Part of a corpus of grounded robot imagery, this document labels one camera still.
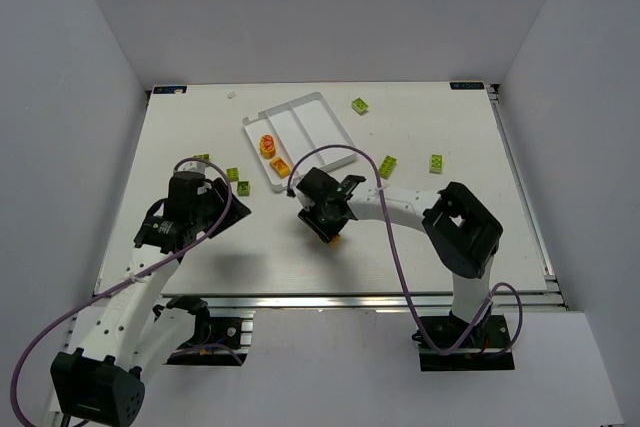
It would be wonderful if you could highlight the green 2x2 lego upturned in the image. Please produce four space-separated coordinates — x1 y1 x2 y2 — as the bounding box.
236 180 251 196

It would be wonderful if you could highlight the yellow 2x4 lego brick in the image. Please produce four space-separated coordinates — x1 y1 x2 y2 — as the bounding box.
329 234 341 246

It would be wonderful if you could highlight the yellow sloped printed lego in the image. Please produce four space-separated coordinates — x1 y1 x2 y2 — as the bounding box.
270 157 291 179

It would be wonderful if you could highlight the yellow round butterfly lego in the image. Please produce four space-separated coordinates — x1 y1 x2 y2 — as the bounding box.
259 134 276 159

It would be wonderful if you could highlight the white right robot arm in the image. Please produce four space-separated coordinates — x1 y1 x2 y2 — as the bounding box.
294 168 503 324

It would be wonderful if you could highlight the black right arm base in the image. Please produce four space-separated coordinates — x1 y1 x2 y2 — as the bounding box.
411 315 515 372

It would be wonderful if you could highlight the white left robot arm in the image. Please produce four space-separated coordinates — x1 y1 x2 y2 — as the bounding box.
50 171 251 426

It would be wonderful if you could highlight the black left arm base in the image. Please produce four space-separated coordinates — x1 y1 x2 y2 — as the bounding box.
152 296 250 367

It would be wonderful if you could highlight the green 2x2 lego upright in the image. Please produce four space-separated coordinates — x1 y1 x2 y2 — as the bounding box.
226 167 239 182

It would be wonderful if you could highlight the green 2x4 lego brick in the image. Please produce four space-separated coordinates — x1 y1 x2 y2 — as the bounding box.
378 155 397 179

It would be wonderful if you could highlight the white three-compartment tray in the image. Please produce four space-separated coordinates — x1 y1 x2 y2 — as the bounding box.
242 92 354 193

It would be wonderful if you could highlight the green lego near back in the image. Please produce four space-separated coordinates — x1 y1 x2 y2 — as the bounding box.
351 98 369 115

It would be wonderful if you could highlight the green 2x4 lego far right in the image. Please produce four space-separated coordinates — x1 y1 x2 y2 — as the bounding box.
429 154 444 174

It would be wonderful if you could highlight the blue label left corner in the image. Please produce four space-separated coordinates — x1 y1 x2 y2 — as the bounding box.
152 85 187 95

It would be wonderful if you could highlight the blue label corner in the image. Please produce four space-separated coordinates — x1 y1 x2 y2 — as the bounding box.
449 81 485 91
152 85 187 95

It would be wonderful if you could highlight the blue label right corner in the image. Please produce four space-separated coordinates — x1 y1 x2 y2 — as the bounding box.
449 81 485 91

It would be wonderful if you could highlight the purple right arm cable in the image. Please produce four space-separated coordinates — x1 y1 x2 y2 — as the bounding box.
287 145 524 357

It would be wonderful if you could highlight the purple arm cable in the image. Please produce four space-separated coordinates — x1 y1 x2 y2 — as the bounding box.
287 145 524 357
9 157 234 427

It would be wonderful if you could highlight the aluminium table frame rail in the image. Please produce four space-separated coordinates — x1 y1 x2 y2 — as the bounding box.
202 283 567 313

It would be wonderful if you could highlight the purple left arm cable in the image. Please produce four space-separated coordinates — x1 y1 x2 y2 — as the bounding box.
9 157 234 427

